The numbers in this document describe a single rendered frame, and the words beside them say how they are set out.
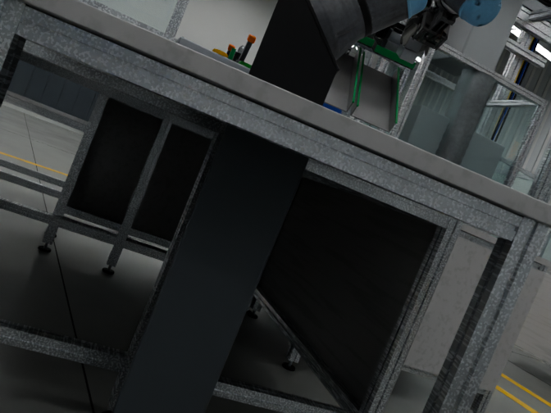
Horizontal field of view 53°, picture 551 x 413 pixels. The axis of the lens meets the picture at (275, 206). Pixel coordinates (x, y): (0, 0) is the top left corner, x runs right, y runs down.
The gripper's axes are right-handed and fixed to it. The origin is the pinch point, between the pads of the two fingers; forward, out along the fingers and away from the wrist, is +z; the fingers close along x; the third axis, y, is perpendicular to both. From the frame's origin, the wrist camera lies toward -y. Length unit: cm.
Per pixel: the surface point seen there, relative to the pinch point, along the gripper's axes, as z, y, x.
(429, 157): -51, 66, -13
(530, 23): 90, -133, 99
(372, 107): 20.0, 10.7, 0.2
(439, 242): 20, 45, 30
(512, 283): -44, 77, 8
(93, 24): -49, 67, -63
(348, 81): 19.8, 5.7, -9.5
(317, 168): 10.0, 42.3, -13.4
